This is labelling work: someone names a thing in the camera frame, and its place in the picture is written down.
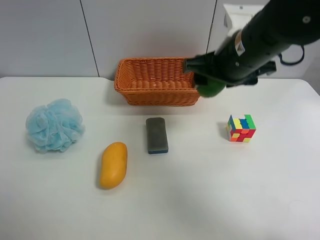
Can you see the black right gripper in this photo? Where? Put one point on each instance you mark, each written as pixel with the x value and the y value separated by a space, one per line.
pixel 240 60

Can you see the green lemon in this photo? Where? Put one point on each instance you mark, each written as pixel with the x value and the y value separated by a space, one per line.
pixel 209 88

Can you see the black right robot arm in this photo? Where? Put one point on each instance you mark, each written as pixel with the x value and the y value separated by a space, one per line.
pixel 283 23

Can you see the orange wicker basket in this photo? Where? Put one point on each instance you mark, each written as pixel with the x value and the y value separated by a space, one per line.
pixel 155 81

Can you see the multicolour puzzle cube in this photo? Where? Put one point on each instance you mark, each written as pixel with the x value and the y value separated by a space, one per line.
pixel 240 130

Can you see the grey blackboard eraser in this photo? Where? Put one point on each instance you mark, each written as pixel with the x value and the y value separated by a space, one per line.
pixel 157 141

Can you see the yellow mango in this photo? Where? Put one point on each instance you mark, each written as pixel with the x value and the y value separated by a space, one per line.
pixel 113 166

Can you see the blue mesh bath sponge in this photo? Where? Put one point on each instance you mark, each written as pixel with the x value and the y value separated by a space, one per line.
pixel 55 126

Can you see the white box on wall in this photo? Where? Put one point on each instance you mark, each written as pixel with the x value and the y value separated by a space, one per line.
pixel 237 16

